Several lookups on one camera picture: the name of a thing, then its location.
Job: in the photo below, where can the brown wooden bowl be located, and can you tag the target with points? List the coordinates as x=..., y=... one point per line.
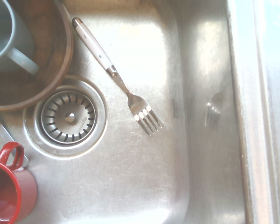
x=54, y=46

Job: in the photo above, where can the metal sink drain strainer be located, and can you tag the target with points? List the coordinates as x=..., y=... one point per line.
x=67, y=116

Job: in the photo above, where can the grey ceramic mug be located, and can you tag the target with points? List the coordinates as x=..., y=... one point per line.
x=2, y=30

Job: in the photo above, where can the red enamel mug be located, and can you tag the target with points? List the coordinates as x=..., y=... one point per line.
x=25, y=186

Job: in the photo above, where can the stainless steel double sink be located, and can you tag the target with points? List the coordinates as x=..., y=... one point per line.
x=142, y=177

